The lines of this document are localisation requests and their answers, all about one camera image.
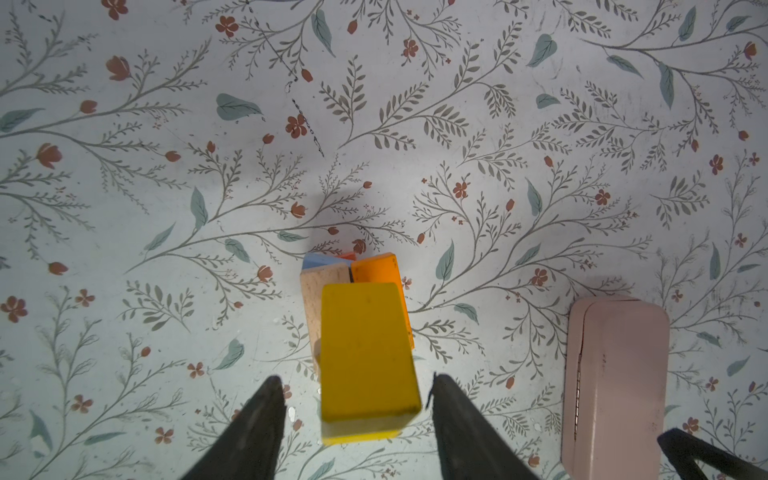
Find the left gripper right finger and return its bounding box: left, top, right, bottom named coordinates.
left=428, top=374, right=536, bottom=479

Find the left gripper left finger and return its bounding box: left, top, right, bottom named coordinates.
left=182, top=375, right=287, bottom=480

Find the orange wooden block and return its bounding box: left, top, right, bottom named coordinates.
left=350, top=253, right=415, bottom=349

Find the yellow wooden block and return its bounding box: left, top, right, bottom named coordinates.
left=319, top=283, right=422, bottom=445

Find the natural wood arch block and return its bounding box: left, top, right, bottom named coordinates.
left=300, top=262, right=351, bottom=378

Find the blue wooden block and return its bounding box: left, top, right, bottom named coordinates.
left=302, top=252, right=353, bottom=270

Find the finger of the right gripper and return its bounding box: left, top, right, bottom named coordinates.
left=657, top=428, right=767, bottom=480

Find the pink sponge block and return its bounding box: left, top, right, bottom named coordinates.
left=561, top=297, right=670, bottom=479

